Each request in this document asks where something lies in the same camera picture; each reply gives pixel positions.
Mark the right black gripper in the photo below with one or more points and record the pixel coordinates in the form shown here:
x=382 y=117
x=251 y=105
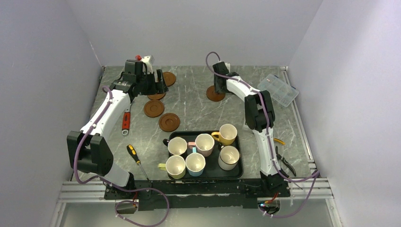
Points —
x=217 y=89

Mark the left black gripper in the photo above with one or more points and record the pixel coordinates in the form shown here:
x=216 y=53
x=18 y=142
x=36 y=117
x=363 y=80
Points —
x=159 y=87

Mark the brown wooden coaster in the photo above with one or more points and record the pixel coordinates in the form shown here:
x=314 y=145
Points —
x=169 y=78
x=156 y=96
x=169 y=122
x=214 y=96
x=153 y=108

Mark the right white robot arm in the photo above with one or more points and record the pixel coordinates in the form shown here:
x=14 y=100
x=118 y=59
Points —
x=257 y=118

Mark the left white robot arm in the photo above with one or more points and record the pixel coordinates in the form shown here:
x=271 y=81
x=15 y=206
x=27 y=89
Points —
x=88 y=149

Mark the pink mug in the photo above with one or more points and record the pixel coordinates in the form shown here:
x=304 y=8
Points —
x=204 y=144

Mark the clear plastic organizer box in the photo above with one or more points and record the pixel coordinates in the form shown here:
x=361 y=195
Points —
x=279 y=90

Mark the yellow black screwdriver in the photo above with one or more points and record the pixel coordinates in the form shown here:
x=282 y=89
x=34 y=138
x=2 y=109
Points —
x=131 y=150

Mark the black plastic tray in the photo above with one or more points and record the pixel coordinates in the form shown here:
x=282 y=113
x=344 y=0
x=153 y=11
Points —
x=212 y=170

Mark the white ribbed mug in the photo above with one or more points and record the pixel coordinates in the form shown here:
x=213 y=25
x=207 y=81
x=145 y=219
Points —
x=228 y=158

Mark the pale yellow mug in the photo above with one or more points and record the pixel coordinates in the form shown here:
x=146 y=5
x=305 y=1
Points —
x=175 y=167

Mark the light blue mug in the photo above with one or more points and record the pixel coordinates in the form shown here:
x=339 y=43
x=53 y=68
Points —
x=195 y=163

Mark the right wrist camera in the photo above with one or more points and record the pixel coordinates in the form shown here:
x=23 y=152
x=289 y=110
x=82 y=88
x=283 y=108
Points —
x=228 y=66

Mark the red handled adjustable wrench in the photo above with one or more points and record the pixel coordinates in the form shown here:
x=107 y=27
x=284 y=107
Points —
x=126 y=120

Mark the black handled cream mug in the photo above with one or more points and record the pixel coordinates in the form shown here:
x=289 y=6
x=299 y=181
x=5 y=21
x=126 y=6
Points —
x=176 y=146

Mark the yellow handled pliers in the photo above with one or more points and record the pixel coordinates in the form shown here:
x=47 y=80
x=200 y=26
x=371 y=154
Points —
x=279 y=141

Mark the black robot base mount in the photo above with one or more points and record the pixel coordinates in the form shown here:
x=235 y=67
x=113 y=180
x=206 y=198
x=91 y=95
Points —
x=245 y=193

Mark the aluminium frame rail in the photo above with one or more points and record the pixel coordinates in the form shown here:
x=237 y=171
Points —
x=310 y=204

